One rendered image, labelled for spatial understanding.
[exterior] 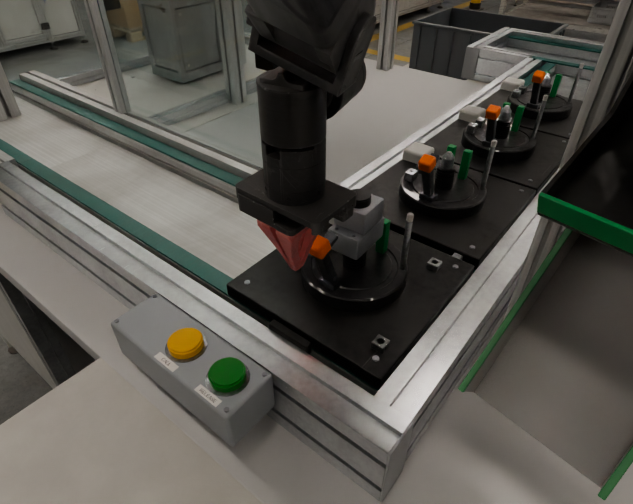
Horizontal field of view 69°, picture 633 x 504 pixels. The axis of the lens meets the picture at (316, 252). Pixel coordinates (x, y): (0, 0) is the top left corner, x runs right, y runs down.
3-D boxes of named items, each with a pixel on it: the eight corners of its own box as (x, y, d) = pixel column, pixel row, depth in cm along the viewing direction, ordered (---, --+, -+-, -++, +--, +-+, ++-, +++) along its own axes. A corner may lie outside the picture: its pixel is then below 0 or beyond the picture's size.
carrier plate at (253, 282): (379, 391, 50) (381, 379, 49) (227, 295, 62) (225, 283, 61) (472, 276, 65) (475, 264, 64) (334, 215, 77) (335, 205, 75)
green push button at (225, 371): (228, 404, 49) (225, 393, 47) (202, 384, 51) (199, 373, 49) (254, 379, 51) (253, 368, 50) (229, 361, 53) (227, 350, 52)
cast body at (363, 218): (356, 261, 56) (360, 212, 51) (326, 248, 58) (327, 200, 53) (390, 228, 61) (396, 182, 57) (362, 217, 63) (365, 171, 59)
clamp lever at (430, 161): (431, 199, 72) (429, 165, 66) (419, 195, 73) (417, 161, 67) (442, 183, 73) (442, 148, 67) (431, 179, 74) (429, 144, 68)
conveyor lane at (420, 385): (400, 469, 53) (411, 420, 46) (205, 330, 69) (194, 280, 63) (629, 123, 128) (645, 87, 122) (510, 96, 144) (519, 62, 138)
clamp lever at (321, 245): (332, 287, 56) (319, 252, 50) (319, 280, 57) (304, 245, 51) (348, 265, 58) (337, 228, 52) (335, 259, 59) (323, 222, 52)
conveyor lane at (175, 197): (374, 434, 56) (381, 385, 50) (35, 200, 97) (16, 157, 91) (472, 303, 73) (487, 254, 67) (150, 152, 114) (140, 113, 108)
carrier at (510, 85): (574, 149, 96) (597, 88, 88) (465, 120, 107) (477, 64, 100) (603, 113, 111) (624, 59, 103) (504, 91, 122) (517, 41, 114)
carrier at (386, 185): (476, 270, 66) (498, 195, 58) (340, 212, 78) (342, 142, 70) (533, 199, 81) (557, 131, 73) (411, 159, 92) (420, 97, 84)
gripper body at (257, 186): (279, 175, 49) (275, 108, 45) (357, 209, 45) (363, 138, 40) (234, 201, 46) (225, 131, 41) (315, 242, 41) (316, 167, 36)
